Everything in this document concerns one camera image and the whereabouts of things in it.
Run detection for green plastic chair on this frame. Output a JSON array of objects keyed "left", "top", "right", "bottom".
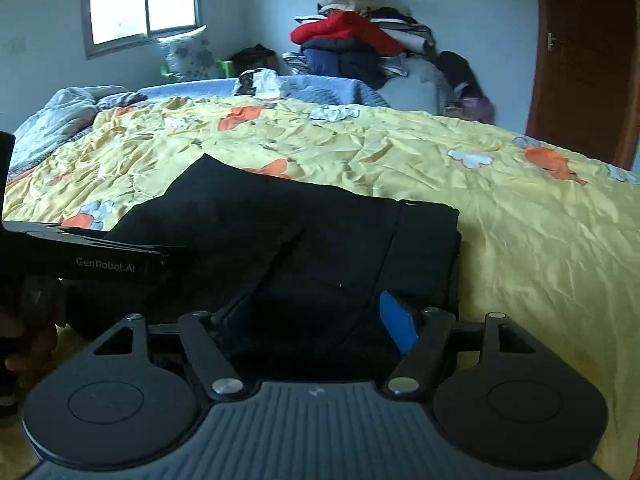
[{"left": 160, "top": 60, "right": 235, "bottom": 82}]

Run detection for yellow printed quilt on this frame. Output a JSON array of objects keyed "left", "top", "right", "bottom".
[{"left": 2, "top": 95, "right": 640, "bottom": 480}]

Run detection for person's left hand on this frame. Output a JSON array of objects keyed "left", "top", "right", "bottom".
[{"left": 0, "top": 277, "right": 66, "bottom": 411}]

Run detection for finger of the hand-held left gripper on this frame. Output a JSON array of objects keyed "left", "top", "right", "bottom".
[{"left": 62, "top": 227, "right": 188, "bottom": 265}]

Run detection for floral pillow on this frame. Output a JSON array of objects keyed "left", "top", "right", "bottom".
[{"left": 159, "top": 25, "right": 221, "bottom": 83}]

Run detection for black backpack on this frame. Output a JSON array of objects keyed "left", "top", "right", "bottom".
[{"left": 437, "top": 51, "right": 483, "bottom": 101}]

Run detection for black pants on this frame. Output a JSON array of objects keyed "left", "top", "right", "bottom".
[{"left": 62, "top": 154, "right": 461, "bottom": 361}]

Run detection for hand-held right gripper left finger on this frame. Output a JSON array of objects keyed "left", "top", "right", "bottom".
[{"left": 87, "top": 296, "right": 256, "bottom": 401}]

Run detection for brown wooden door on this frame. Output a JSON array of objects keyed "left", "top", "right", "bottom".
[{"left": 525, "top": 0, "right": 640, "bottom": 171}]

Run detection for dark bag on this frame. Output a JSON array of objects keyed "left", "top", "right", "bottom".
[{"left": 230, "top": 44, "right": 276, "bottom": 73}]

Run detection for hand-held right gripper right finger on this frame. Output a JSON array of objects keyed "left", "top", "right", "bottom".
[{"left": 379, "top": 292, "right": 546, "bottom": 403}]

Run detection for white grey crumpled blanket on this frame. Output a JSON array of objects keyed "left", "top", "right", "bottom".
[{"left": 7, "top": 85, "right": 146, "bottom": 171}]

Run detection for purple bag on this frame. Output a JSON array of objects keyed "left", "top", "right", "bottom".
[{"left": 460, "top": 96, "right": 496, "bottom": 123}]

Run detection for black and white cloth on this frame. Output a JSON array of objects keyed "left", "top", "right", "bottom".
[{"left": 235, "top": 69, "right": 291, "bottom": 96}]

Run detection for pile of clothes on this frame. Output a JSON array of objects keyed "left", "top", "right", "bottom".
[{"left": 282, "top": 0, "right": 451, "bottom": 116}]

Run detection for blue quilted blanket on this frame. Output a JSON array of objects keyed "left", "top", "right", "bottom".
[{"left": 137, "top": 75, "right": 391, "bottom": 108}]

